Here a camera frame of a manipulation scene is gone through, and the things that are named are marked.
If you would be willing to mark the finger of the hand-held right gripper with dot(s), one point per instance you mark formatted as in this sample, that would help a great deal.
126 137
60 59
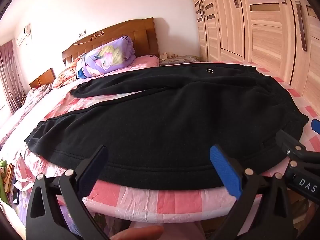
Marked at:
291 146
316 125

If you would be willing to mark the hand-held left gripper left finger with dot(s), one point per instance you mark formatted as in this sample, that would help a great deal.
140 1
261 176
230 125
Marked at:
96 166

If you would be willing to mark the light wooden wardrobe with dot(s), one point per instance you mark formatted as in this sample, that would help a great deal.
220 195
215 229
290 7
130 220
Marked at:
262 30

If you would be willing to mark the white air conditioner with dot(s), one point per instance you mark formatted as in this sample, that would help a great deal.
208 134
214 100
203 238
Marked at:
23 36

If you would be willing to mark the wooden headboard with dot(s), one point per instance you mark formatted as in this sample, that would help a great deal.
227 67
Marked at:
112 35

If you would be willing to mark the green cloth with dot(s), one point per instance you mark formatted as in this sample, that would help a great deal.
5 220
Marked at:
3 180

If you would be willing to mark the bed with pink checked sheet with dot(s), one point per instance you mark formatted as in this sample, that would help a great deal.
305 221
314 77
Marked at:
162 201

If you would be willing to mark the floral bed cover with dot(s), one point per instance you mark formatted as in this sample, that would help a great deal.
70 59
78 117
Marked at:
30 100

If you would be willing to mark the small white ornament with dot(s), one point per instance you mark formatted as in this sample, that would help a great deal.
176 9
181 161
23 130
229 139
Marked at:
164 55

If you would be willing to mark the person's left hand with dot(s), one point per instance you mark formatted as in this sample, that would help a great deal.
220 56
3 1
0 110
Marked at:
140 233

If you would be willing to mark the pink floral pillow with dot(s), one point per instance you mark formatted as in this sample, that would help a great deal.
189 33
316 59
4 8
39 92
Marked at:
65 76

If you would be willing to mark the dark red curtain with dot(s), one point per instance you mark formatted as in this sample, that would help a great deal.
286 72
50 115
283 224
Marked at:
10 75

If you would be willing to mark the wooden nightstand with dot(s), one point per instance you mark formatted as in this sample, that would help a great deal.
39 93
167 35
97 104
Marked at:
43 78

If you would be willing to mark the bedside cabinet with floral cloth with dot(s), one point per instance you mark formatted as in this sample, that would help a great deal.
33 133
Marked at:
180 60

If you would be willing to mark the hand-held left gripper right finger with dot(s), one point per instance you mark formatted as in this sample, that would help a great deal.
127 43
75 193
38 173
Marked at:
226 170

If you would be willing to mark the wall socket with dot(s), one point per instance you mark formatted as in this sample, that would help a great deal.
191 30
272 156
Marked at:
82 32

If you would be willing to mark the black pants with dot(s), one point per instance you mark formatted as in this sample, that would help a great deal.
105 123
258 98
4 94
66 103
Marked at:
175 130

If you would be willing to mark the purple anime pillow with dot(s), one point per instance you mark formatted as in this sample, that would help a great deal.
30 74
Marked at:
100 62

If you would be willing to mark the orange cloth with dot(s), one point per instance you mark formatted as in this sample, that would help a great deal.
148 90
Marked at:
9 176

